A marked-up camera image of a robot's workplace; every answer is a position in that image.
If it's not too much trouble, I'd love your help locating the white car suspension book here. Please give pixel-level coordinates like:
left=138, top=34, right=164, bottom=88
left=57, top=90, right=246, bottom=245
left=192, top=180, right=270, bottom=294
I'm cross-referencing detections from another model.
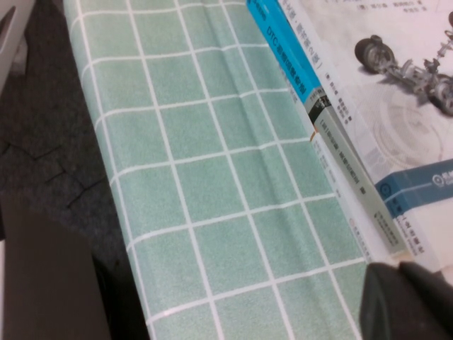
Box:
left=277, top=0, right=453, bottom=281

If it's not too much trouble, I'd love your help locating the green checkered tablecloth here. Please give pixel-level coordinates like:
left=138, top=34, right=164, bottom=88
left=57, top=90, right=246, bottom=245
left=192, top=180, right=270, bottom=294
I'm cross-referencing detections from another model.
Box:
left=62, top=0, right=372, bottom=340

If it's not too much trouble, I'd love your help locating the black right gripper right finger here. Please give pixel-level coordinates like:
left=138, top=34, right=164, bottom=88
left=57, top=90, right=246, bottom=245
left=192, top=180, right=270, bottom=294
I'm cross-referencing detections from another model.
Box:
left=358, top=259, right=453, bottom=340

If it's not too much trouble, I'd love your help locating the blue grey spine book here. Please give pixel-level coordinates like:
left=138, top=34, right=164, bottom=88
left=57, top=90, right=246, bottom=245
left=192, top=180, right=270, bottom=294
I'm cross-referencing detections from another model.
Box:
left=246, top=0, right=407, bottom=258

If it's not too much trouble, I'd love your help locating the white spine book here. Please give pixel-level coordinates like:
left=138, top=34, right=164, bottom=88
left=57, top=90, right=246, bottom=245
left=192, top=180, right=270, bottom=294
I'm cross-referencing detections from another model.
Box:
left=279, top=63, right=376, bottom=266

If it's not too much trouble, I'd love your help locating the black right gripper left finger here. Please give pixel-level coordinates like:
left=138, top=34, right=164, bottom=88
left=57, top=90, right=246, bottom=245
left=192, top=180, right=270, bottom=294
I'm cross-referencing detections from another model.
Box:
left=0, top=208, right=151, bottom=340

